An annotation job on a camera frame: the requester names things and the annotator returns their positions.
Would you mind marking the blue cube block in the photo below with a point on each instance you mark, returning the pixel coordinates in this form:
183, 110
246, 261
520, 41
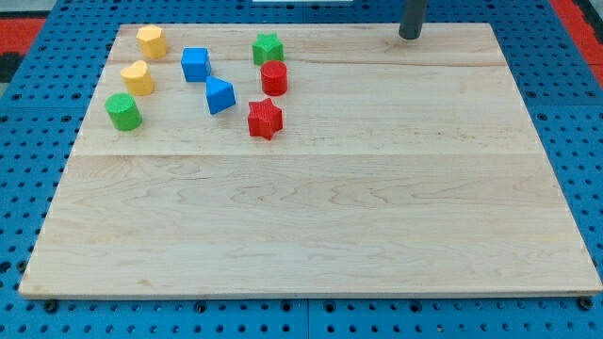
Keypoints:
195, 62

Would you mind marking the blue triangle block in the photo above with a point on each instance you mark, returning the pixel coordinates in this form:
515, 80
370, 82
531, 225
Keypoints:
219, 94

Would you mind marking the yellow hexagon block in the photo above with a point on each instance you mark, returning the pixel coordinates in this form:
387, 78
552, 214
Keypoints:
152, 41

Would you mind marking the red star block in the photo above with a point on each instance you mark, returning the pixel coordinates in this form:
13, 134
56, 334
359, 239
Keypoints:
265, 119

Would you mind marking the green star block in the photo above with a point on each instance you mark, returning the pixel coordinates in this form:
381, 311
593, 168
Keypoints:
267, 47

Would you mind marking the light wooden board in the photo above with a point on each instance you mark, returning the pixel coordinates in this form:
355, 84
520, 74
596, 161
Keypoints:
405, 169

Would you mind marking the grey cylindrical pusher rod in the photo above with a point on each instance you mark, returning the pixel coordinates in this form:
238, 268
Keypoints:
412, 19

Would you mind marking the green cylinder block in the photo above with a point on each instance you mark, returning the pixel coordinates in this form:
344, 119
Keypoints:
123, 111

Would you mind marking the yellow heart block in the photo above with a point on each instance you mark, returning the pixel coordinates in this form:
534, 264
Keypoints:
137, 78

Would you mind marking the red cylinder block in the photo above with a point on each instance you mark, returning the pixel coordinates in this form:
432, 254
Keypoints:
274, 78

